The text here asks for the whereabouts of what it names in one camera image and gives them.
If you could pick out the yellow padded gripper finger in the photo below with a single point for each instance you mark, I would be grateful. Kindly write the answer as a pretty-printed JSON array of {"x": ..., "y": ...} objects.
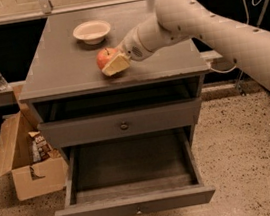
[{"x": 116, "y": 64}]

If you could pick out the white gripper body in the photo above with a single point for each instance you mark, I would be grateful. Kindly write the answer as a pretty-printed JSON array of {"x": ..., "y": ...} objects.
[{"x": 131, "y": 49}]

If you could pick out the red apple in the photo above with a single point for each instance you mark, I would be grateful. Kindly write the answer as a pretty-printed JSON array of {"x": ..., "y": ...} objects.
[{"x": 105, "y": 55}]

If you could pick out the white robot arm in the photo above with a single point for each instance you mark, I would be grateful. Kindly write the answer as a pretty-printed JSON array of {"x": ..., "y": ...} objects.
[{"x": 247, "y": 47}]

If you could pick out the grey drawer cabinet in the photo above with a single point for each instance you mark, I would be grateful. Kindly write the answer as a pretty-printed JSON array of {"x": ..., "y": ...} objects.
[{"x": 65, "y": 82}]

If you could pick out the closed grey drawer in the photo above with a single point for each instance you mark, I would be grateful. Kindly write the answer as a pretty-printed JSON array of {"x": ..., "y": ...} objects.
[{"x": 121, "y": 124}]

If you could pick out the open grey drawer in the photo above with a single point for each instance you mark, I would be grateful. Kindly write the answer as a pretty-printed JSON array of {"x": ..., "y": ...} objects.
[{"x": 146, "y": 173}]

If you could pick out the white bowl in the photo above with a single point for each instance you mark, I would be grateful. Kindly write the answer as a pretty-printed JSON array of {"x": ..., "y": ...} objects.
[{"x": 92, "y": 32}]

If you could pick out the snack bag in box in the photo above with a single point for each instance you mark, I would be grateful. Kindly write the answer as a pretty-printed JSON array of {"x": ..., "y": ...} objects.
[{"x": 40, "y": 147}]

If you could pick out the cardboard box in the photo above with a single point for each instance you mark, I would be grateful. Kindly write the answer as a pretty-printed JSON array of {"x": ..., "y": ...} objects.
[{"x": 33, "y": 175}]

